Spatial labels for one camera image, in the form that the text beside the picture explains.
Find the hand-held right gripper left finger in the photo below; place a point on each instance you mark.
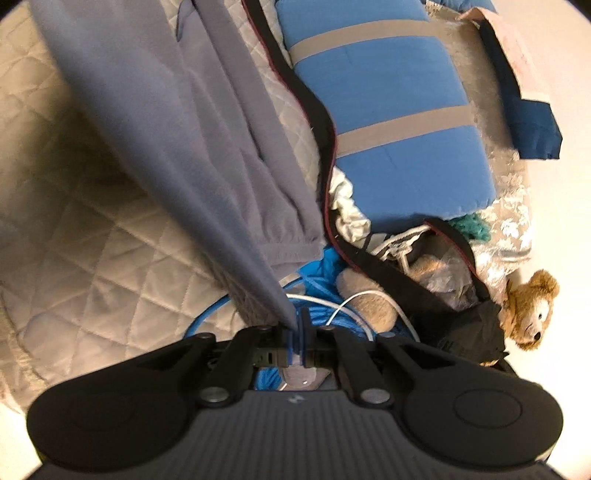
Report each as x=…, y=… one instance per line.
x=288, y=344

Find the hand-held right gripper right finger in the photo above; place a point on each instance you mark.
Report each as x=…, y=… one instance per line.
x=304, y=344

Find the grey-blue fleece pants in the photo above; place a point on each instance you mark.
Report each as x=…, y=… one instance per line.
x=161, y=115

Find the beige plush toy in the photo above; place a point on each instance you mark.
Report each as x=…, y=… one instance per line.
x=369, y=300

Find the white striped sneaker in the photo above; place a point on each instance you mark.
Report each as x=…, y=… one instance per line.
x=397, y=242

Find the white crumpled cloth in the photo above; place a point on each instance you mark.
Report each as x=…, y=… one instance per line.
x=346, y=207

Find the black bag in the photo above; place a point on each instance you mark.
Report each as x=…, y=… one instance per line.
x=461, y=327

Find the teal knitted cloth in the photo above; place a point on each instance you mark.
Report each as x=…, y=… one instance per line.
x=473, y=227

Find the blue grey-striped pillow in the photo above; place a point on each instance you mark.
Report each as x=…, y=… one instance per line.
x=392, y=138

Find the brown teddy bear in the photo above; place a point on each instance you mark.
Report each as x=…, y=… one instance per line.
x=531, y=309

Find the white quilted bedspread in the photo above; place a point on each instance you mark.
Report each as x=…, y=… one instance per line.
x=69, y=230

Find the navy blue cloth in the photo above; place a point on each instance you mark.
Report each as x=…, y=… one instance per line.
x=526, y=110

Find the pale pink sheet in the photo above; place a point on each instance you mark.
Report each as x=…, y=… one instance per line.
x=508, y=41

